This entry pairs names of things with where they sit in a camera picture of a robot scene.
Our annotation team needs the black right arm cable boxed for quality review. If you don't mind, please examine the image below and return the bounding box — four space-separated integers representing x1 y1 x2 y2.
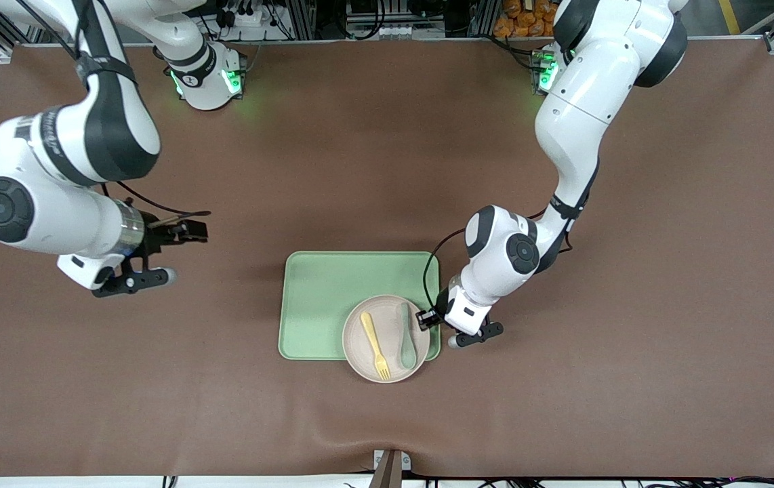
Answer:
31 0 212 219

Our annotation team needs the orange round objects pile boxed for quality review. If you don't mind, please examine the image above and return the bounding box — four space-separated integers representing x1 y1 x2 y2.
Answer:
493 0 558 39

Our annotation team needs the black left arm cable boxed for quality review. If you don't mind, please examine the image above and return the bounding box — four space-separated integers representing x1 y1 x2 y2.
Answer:
422 207 574 319

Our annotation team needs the green plastic spoon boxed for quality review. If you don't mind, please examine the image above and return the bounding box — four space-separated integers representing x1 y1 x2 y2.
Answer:
396 302 418 370

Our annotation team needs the brown table mat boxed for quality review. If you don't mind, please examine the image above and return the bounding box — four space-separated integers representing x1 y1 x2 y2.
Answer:
0 37 774 479

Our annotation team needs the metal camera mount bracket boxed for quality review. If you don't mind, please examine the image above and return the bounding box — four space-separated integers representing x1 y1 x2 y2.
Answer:
368 449 413 488

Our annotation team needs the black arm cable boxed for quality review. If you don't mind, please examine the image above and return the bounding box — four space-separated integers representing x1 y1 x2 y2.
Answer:
422 207 574 319
31 0 212 219

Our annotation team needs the beige round plate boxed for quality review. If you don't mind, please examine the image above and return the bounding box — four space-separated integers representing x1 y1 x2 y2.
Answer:
342 293 431 384

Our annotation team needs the yellow plastic fork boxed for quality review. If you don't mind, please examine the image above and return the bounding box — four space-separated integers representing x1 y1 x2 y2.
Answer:
359 312 392 381

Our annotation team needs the light green rectangular tray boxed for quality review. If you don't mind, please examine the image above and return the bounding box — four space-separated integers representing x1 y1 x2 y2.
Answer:
278 251 441 362

